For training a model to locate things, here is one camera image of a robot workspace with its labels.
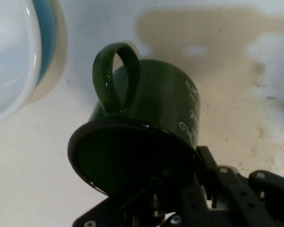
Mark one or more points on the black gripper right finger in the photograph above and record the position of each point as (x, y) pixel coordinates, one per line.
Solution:
(239, 203)

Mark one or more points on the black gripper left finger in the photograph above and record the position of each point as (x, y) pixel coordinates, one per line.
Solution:
(101, 212)

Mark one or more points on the green enamel mug white lettering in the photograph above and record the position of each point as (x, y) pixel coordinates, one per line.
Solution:
(156, 99)

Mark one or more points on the blue bowl white inside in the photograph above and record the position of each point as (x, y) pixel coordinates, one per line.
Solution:
(14, 59)

